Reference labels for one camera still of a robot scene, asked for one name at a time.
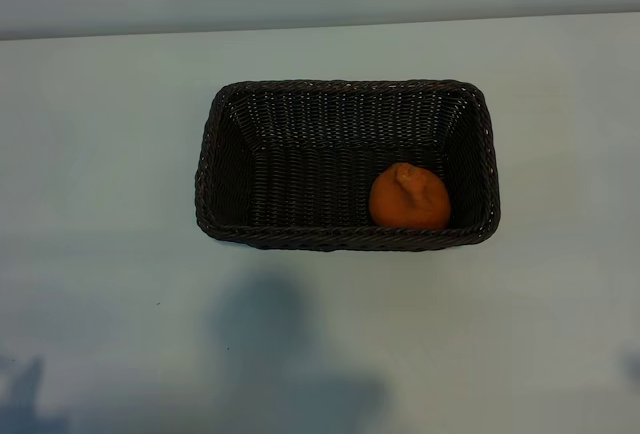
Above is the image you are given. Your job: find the dark brown woven basket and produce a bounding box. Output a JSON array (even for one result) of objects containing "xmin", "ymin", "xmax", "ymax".
[{"xmin": 193, "ymin": 78, "xmax": 502, "ymax": 253}]

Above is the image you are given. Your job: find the orange fruit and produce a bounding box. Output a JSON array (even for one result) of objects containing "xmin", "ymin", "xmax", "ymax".
[{"xmin": 368, "ymin": 162, "xmax": 453, "ymax": 230}]

